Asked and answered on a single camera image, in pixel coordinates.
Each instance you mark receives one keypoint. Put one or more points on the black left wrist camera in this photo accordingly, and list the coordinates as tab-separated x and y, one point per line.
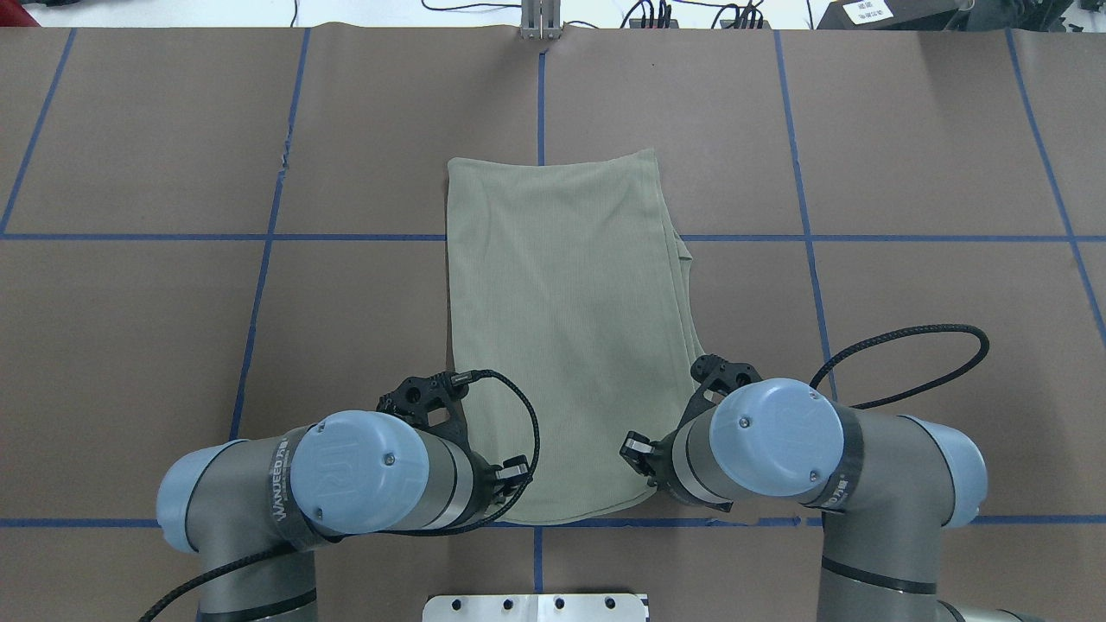
432	404

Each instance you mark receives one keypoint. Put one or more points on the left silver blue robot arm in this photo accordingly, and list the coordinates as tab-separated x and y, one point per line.
256	511

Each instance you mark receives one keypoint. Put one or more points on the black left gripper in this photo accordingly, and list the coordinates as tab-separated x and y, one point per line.
507	472

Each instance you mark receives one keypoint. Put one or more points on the orange black connector board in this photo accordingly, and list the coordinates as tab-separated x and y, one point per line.
705	15

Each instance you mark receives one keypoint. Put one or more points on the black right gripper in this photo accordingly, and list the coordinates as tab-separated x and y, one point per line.
654	458

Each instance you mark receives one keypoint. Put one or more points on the aluminium frame post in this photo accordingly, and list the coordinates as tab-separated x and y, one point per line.
540	20

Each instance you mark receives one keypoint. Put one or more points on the olive green long-sleeve shirt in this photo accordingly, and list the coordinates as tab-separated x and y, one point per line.
572	281

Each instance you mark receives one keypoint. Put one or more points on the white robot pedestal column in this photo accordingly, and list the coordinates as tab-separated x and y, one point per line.
601	606

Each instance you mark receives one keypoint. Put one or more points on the white labelled black box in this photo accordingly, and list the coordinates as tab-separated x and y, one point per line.
892	15

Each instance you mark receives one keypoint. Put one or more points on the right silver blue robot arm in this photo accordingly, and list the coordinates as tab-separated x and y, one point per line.
886	487

